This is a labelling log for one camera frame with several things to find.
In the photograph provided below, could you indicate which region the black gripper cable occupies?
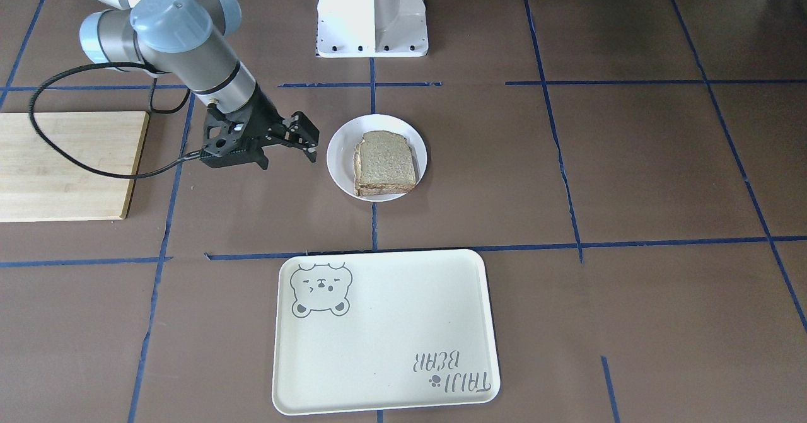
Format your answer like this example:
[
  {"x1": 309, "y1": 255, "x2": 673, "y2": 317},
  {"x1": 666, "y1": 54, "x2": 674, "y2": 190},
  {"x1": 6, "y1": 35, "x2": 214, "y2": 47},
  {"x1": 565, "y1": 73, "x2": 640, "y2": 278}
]
[{"x1": 28, "y1": 62, "x2": 209, "y2": 179}]

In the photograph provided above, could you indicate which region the bottom toast slice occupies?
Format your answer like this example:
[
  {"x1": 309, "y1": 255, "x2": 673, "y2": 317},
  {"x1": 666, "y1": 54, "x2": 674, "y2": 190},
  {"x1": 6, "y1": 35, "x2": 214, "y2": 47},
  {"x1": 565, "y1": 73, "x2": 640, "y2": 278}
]
[{"x1": 353, "y1": 142, "x2": 417, "y2": 197}]

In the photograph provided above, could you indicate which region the wooden cutting board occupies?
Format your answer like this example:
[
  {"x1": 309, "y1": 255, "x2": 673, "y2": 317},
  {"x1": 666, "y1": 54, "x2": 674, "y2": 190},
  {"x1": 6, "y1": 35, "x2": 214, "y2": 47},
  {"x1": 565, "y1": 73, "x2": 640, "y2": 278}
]
[{"x1": 1, "y1": 111, "x2": 149, "y2": 223}]

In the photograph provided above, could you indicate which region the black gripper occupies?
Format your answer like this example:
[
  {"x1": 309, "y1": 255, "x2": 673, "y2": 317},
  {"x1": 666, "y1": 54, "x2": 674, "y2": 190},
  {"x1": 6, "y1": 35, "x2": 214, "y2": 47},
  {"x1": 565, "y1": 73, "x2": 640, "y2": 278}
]
[{"x1": 236, "y1": 85, "x2": 320, "y2": 170}]

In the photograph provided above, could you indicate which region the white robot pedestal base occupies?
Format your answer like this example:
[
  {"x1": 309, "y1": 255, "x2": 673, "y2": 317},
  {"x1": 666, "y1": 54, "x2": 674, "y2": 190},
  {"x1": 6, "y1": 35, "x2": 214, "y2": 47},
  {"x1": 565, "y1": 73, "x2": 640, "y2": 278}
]
[{"x1": 315, "y1": 0, "x2": 429, "y2": 59}]

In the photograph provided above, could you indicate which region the cream bear serving tray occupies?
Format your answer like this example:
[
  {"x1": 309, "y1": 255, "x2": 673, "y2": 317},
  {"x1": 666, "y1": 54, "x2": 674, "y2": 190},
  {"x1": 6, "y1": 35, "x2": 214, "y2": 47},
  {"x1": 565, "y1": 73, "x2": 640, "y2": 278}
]
[{"x1": 272, "y1": 250, "x2": 501, "y2": 415}]

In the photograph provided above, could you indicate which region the bread slice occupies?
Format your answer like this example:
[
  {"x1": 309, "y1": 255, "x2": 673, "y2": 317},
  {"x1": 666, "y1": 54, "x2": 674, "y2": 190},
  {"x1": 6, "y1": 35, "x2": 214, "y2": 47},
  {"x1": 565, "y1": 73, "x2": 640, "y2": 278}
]
[{"x1": 357, "y1": 130, "x2": 418, "y2": 188}]

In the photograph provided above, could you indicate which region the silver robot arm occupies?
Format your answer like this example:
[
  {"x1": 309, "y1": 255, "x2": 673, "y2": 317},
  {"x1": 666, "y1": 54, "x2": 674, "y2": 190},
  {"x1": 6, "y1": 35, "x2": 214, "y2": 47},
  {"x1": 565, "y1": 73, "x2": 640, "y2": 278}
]
[{"x1": 28, "y1": 0, "x2": 319, "y2": 168}]

